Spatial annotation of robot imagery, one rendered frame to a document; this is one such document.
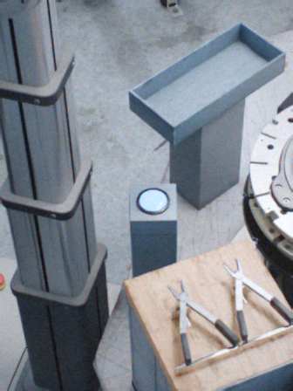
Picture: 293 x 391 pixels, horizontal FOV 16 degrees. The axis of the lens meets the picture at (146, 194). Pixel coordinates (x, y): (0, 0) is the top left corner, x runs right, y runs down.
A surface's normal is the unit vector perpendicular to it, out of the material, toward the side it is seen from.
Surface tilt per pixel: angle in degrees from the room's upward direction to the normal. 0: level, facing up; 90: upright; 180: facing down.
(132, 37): 0
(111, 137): 0
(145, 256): 90
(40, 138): 90
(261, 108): 0
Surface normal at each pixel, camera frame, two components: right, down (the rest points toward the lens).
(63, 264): -0.29, 0.75
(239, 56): -0.02, -0.63
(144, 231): 0.00, 0.77
